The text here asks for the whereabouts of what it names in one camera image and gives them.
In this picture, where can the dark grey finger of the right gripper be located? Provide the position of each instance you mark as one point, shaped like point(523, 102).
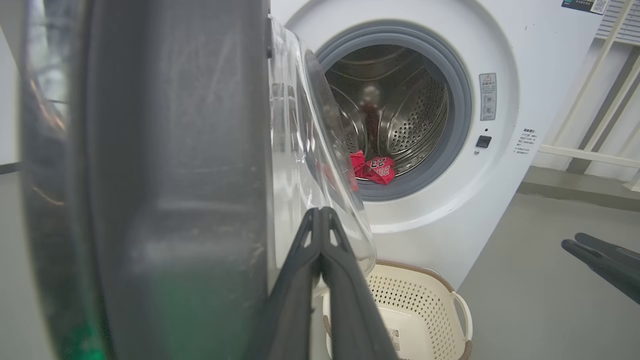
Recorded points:
point(615, 252)
point(615, 275)

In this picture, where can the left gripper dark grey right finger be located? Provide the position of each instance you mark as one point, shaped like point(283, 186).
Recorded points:
point(350, 310)

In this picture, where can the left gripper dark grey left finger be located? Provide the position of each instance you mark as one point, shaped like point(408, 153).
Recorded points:
point(292, 310)

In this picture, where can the red jersey garment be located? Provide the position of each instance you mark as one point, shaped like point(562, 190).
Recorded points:
point(377, 170)

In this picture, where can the black round washer door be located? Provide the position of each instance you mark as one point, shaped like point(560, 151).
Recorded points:
point(175, 150)

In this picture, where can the white warning label sticker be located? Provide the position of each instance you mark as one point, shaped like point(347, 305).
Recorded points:
point(393, 340)

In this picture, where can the cream perforated laundry basket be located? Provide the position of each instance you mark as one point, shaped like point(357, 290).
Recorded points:
point(425, 310)

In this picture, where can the black door latch socket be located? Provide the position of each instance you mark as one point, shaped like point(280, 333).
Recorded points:
point(483, 141)

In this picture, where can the white washing machine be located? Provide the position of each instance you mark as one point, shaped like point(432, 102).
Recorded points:
point(540, 65)

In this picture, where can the white metal railing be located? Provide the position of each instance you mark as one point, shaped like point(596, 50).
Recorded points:
point(590, 155)

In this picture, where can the printed text notice sticker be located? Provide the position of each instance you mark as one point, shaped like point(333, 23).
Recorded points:
point(526, 141)

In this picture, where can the grey warning label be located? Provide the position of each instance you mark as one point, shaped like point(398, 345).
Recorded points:
point(488, 97)

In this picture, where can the perforated steel drum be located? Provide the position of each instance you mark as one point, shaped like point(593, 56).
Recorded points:
point(415, 115)

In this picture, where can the black QR code sticker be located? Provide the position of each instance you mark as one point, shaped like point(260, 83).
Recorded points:
point(585, 5)

